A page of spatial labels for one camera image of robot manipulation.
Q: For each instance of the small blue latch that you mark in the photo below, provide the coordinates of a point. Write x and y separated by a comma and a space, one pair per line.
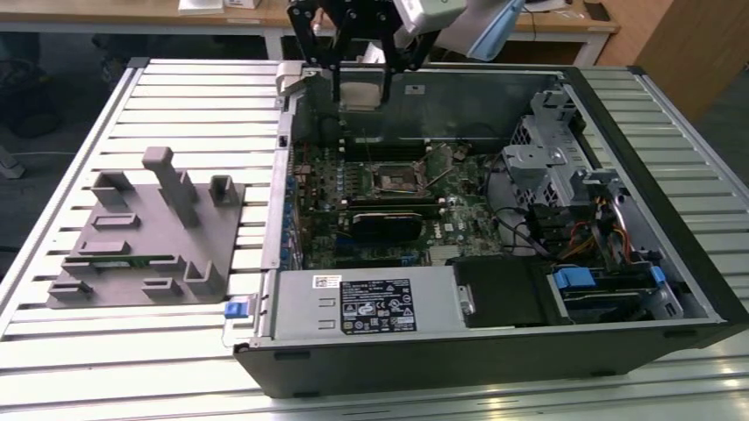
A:
657, 275

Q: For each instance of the white barcode sticker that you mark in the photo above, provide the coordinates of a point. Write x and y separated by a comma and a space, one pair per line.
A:
327, 280

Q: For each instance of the silver chipset heatsink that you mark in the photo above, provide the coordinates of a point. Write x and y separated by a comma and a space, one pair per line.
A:
444, 254

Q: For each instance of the blue case release tab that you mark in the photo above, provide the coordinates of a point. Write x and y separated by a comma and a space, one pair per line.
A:
236, 309

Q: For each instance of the silver metal disk cage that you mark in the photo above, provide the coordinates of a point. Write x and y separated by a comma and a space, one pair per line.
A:
533, 166

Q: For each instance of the wooden cabinet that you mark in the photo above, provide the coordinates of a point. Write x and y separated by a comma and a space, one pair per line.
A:
690, 44

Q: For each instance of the CPU socket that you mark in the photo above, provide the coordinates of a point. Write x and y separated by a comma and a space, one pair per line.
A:
395, 180

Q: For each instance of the silver power supply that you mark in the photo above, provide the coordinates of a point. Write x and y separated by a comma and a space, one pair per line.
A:
304, 307

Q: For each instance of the white furniture leg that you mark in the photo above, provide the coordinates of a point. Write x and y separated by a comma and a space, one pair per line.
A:
12, 169

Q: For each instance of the green RAM stick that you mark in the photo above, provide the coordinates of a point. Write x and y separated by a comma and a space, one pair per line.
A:
139, 260

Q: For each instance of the silver case latch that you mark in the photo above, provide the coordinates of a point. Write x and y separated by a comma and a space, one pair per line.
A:
287, 81

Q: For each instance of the gray parts rack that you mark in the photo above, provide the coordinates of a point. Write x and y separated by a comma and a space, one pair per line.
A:
157, 245

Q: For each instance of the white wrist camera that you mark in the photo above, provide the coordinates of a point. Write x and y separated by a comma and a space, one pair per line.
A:
432, 17

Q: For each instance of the black plastic shroud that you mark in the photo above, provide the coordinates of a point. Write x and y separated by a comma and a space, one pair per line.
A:
496, 294

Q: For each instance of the silver coin battery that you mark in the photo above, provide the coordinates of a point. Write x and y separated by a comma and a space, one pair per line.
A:
459, 153

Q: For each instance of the small white sticker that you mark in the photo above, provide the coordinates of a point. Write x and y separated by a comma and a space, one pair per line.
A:
414, 89

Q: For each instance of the small white box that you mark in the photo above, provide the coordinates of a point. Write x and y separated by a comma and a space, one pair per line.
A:
243, 3

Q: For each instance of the black power supply label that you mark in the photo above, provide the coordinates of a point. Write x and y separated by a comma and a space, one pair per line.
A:
380, 307

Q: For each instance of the wooden desk white frame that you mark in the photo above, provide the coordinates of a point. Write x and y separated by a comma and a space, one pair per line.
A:
145, 15

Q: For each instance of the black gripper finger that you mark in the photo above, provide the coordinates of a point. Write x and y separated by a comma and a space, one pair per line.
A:
387, 57
303, 37

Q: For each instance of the white cardboard box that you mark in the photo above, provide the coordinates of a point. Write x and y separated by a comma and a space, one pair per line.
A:
201, 6

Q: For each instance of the silver topped CPU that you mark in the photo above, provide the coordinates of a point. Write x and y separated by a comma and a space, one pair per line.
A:
362, 94

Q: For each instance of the blue disk carrier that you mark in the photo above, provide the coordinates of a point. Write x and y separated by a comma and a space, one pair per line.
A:
570, 278

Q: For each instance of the small black device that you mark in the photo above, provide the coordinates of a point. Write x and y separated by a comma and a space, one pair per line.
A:
597, 11

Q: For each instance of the green motherboard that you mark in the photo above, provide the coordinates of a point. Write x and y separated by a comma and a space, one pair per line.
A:
474, 228

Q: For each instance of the black PC case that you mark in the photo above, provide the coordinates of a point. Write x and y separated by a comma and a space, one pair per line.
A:
410, 373

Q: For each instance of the black graphics card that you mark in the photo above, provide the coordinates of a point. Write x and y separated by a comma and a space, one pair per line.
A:
386, 226

